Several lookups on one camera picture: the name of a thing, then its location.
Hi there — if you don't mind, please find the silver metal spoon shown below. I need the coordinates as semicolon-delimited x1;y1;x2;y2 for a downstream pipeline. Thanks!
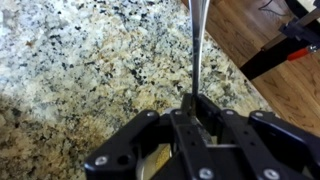
136;0;212;180

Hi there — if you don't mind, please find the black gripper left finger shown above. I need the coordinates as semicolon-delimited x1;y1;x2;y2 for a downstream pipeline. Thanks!
83;93;218;180

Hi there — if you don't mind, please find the black clamp with orange handle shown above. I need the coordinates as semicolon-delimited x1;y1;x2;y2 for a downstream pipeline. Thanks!
278;15;320;63

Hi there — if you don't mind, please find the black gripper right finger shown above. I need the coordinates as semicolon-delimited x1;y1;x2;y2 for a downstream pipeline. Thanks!
196;94;320;180

